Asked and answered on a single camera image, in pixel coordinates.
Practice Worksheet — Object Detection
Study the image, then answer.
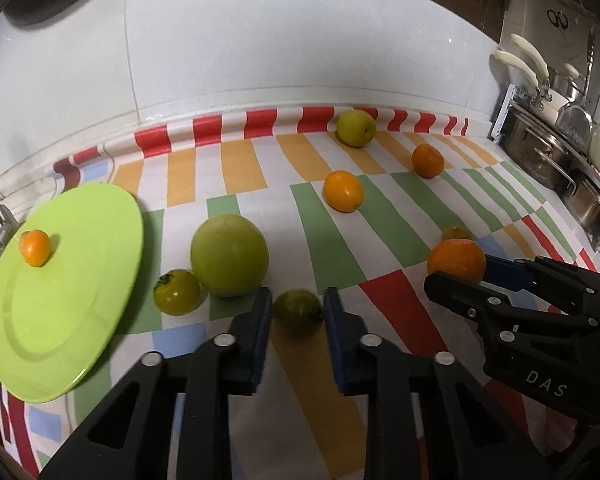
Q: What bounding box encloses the metal faucet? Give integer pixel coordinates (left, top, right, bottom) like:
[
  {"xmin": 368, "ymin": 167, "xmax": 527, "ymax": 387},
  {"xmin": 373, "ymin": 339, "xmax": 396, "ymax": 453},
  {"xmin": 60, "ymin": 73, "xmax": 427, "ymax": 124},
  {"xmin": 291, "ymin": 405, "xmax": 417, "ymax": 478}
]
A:
[{"xmin": 0, "ymin": 165, "xmax": 21, "ymax": 248}]

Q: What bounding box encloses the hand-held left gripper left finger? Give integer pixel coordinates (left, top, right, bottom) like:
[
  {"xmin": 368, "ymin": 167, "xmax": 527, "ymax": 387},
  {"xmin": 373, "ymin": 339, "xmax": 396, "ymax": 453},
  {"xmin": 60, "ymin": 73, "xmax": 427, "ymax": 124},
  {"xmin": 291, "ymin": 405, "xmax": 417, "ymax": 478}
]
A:
[{"xmin": 39, "ymin": 287, "xmax": 273, "ymax": 480}]

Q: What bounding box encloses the small orange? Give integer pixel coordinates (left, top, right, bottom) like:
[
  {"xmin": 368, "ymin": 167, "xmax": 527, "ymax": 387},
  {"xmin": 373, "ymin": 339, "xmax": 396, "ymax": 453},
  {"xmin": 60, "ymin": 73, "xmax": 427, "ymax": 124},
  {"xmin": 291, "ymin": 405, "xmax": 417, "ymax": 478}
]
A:
[{"xmin": 21, "ymin": 230, "xmax": 52, "ymax": 267}]

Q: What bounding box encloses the stainless steel pot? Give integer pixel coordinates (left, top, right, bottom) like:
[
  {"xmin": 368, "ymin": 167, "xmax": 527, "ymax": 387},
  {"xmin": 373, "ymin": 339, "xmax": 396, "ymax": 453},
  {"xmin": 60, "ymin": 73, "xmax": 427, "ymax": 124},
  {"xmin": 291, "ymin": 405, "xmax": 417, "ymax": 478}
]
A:
[
  {"xmin": 500, "ymin": 105, "xmax": 581, "ymax": 192},
  {"xmin": 562, "ymin": 170, "xmax": 600, "ymax": 237}
]

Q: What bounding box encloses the yellow-green round fruit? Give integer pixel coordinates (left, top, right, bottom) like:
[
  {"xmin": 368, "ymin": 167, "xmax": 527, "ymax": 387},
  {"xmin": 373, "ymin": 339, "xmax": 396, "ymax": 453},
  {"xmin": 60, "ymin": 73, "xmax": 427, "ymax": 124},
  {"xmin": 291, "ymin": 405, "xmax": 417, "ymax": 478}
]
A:
[{"xmin": 336, "ymin": 109, "xmax": 377, "ymax": 148}]

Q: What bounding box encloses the large green pomelo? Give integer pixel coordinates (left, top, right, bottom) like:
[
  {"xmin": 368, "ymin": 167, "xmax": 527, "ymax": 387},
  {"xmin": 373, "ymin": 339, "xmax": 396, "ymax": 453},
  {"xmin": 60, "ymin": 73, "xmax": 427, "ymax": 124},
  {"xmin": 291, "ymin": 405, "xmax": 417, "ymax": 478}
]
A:
[{"xmin": 190, "ymin": 214, "xmax": 270, "ymax": 297}]

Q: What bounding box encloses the green tomato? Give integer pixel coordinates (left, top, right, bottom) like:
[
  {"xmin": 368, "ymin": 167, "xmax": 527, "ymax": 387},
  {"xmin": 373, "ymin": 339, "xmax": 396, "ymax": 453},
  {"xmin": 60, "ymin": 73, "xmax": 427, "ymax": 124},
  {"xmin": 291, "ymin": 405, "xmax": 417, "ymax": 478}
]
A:
[
  {"xmin": 272, "ymin": 289, "xmax": 325, "ymax": 336},
  {"xmin": 153, "ymin": 269, "xmax": 202, "ymax": 317}
]

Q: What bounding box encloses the metal skimmer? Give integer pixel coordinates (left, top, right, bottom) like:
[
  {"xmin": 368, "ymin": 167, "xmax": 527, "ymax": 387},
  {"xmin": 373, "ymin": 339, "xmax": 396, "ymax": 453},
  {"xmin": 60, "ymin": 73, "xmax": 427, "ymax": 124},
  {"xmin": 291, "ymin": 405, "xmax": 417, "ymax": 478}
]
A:
[{"xmin": 559, "ymin": 30, "xmax": 597, "ymax": 147}]

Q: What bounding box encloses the small brown fruit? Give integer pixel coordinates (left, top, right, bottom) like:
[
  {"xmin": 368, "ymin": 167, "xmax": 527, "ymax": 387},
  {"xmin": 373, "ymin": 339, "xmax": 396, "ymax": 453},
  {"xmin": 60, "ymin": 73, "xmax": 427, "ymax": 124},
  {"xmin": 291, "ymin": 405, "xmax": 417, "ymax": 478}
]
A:
[{"xmin": 441, "ymin": 225, "xmax": 475, "ymax": 243}]

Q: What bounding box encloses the cream-handled saucepan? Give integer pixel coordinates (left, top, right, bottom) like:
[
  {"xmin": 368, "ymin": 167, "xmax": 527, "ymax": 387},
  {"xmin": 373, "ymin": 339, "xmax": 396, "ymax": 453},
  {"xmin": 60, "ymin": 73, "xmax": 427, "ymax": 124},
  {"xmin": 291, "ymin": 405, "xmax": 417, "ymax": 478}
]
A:
[
  {"xmin": 492, "ymin": 50, "xmax": 561, "ymax": 111},
  {"xmin": 510, "ymin": 34, "xmax": 581, "ymax": 101}
]

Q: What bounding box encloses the large orange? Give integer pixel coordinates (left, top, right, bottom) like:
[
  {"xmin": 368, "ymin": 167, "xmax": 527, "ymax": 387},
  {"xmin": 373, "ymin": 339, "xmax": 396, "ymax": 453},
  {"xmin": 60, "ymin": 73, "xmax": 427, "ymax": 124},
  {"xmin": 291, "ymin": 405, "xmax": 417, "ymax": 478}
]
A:
[{"xmin": 426, "ymin": 239, "xmax": 487, "ymax": 285}]

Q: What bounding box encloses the lime green plate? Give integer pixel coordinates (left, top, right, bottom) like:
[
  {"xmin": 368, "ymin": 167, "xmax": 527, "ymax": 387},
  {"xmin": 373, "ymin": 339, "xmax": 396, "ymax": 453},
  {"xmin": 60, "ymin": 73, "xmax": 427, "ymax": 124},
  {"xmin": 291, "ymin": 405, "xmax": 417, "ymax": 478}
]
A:
[{"xmin": 0, "ymin": 182, "xmax": 145, "ymax": 403}]

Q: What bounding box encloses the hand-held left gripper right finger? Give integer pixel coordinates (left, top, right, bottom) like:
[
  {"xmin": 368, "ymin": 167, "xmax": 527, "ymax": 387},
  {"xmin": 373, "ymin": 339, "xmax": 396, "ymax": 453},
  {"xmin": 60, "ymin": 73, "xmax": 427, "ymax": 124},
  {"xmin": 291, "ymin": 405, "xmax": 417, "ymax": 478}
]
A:
[{"xmin": 323, "ymin": 287, "xmax": 548, "ymax": 480}]

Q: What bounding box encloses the striped colourful tablecloth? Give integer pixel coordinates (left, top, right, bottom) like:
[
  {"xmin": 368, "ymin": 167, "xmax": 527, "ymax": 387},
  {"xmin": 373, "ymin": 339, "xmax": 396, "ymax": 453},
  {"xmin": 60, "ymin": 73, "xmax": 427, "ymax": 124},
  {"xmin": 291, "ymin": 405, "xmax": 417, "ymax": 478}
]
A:
[{"xmin": 0, "ymin": 105, "xmax": 600, "ymax": 480}]

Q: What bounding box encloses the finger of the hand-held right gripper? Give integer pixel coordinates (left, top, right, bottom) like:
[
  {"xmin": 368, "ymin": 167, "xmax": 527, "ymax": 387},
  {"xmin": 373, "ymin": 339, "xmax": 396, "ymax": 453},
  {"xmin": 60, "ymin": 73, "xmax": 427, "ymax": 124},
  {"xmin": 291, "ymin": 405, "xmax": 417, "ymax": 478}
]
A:
[
  {"xmin": 482, "ymin": 255, "xmax": 600, "ymax": 319},
  {"xmin": 424, "ymin": 271, "xmax": 546, "ymax": 342}
]

